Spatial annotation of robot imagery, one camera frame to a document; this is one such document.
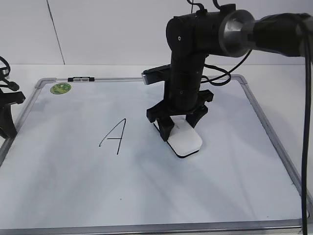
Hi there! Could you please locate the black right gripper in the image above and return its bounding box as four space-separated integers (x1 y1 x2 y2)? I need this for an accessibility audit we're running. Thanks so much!
146 81 213 141

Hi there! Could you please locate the whiteboard with aluminium frame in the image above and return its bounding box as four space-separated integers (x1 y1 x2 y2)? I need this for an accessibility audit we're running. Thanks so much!
0 75 301 235

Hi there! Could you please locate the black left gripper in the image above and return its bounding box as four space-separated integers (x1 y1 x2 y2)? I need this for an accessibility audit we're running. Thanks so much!
0 91 25 139

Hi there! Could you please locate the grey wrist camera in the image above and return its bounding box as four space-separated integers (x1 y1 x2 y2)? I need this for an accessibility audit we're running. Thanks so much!
141 65 171 85

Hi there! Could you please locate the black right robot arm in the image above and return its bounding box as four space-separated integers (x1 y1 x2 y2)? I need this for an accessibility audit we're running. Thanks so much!
142 4 313 141

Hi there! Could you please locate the white whiteboard eraser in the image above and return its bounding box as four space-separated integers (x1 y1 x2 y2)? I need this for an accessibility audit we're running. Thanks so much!
164 116 202 159

